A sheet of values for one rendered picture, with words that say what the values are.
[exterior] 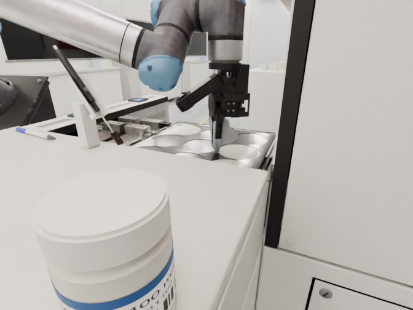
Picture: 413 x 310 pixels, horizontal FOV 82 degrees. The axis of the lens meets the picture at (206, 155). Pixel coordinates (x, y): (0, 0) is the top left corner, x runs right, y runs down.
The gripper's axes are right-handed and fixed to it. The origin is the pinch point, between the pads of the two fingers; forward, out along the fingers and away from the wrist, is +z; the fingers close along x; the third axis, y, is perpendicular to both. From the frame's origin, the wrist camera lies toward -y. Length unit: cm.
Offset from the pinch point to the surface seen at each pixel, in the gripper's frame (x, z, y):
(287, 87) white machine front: -24.4, -17.9, 4.2
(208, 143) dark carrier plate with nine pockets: 7.2, 1.4, 0.0
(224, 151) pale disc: 0.3, 1.2, 2.8
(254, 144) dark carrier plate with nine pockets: 4.4, 1.3, 12.5
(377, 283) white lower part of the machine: -33.8, 10.4, 18.2
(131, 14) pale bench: 489, -89, -54
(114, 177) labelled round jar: -40.0, -14.7, -15.5
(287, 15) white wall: 704, -123, 376
